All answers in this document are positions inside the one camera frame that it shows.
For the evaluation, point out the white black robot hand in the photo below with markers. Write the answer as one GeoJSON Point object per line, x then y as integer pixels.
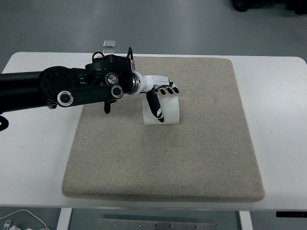
{"type": "Point", "coordinates": [151, 84]}

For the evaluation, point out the white ribbed cup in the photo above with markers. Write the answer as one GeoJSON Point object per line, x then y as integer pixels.
{"type": "Point", "coordinates": [170, 111]}

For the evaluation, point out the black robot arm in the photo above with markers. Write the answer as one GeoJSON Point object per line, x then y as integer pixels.
{"type": "Point", "coordinates": [106, 79]}

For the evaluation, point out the lower metal floor plate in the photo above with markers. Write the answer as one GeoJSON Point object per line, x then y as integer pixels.
{"type": "Point", "coordinates": [109, 51]}

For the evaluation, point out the metal floor plate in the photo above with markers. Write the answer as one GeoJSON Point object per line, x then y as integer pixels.
{"type": "Point", "coordinates": [109, 51]}
{"type": "Point", "coordinates": [109, 43]}

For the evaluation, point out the upper metal floor plate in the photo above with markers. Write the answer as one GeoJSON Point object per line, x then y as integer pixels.
{"type": "Point", "coordinates": [109, 43]}

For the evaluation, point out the beige felt mat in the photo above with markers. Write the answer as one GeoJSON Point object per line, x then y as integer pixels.
{"type": "Point", "coordinates": [207, 156]}

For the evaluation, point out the white table leg left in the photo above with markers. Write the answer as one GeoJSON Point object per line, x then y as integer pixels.
{"type": "Point", "coordinates": [64, 219]}

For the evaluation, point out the white table leg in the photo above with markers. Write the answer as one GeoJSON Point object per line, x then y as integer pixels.
{"type": "Point", "coordinates": [64, 219]}
{"type": "Point", "coordinates": [245, 220]}

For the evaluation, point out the dark object top right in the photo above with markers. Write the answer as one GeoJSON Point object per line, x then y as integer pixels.
{"type": "Point", "coordinates": [298, 6]}

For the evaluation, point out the white table leg right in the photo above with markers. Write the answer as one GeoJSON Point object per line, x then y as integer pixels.
{"type": "Point", "coordinates": [245, 220]}

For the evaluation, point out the black table control panel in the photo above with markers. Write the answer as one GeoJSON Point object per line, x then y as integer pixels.
{"type": "Point", "coordinates": [291, 214]}

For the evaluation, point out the metal table base plate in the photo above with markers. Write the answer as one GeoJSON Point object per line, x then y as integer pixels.
{"type": "Point", "coordinates": [129, 224]}

